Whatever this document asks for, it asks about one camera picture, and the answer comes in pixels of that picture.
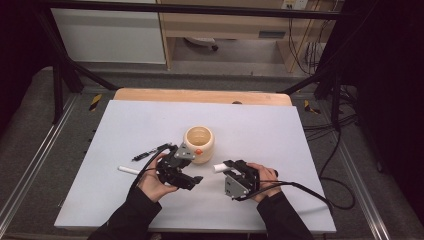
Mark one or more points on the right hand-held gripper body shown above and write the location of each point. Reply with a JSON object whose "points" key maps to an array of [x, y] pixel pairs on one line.
{"points": [[238, 186]]}

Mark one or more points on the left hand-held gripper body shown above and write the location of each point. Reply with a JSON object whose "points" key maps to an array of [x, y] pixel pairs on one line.
{"points": [[171, 170]]}

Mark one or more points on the cream cup with orange mark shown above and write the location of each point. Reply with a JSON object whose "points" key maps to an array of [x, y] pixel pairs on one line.
{"points": [[203, 146]]}

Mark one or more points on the black pen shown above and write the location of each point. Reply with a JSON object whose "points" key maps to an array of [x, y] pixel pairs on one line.
{"points": [[143, 155]]}

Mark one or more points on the thin white pen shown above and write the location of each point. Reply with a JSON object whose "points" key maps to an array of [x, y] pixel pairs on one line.
{"points": [[128, 170]]}

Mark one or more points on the person's left hand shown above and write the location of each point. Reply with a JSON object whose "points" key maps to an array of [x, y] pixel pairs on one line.
{"points": [[151, 185]]}

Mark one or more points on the person's right hand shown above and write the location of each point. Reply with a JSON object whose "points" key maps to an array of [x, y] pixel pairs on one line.
{"points": [[266, 175]]}

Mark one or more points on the light grey board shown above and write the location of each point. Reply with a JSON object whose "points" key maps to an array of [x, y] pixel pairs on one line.
{"points": [[140, 120]]}

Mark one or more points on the wooden table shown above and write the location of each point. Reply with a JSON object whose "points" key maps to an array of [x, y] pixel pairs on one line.
{"points": [[186, 96]]}

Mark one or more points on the yellow black tape strip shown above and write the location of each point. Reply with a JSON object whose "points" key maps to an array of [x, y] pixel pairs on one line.
{"points": [[95, 102], [311, 107]]}

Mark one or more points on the chair base with castor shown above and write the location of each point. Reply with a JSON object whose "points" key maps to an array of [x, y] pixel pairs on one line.
{"points": [[203, 41]]}

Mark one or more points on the wooden desk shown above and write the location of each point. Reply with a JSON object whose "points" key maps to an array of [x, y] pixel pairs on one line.
{"points": [[226, 25]]}

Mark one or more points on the white cabinet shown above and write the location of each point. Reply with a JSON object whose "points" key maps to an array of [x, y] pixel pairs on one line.
{"points": [[110, 36]]}

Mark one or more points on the white power strip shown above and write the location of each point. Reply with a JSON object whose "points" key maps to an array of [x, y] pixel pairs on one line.
{"points": [[295, 4]]}

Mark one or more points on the aluminium rail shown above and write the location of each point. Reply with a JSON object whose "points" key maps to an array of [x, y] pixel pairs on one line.
{"points": [[36, 160], [365, 196]]}

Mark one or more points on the black metal frame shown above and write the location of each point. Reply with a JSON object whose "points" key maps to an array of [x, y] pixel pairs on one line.
{"points": [[200, 9]]}

